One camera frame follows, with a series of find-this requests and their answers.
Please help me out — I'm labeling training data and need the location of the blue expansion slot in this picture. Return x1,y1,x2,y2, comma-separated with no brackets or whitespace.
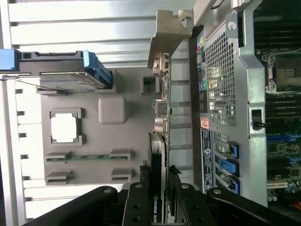
266,134,301,143

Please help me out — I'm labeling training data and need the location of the black open PC case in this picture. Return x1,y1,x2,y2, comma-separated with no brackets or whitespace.
188,0,301,226

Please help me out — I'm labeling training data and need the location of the silver CPU chip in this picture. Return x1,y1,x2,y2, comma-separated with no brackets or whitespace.
50,112,79,144

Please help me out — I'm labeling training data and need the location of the green motherboard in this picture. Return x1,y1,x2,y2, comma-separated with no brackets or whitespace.
253,0,301,208

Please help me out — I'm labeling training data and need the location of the blue slot clip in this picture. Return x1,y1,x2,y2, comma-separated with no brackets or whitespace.
229,141,240,159
226,176,241,196
218,159,241,178

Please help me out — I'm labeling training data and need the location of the grey parts rack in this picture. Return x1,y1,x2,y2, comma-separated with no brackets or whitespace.
35,67,163,187

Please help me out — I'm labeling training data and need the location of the green RAM stick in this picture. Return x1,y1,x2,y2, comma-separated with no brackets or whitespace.
45,154,131,163

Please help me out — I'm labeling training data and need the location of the CPU socket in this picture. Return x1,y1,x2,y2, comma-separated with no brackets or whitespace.
265,48,301,95

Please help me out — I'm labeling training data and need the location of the hard disk blue carrier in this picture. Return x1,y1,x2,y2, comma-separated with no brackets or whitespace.
0,48,112,92

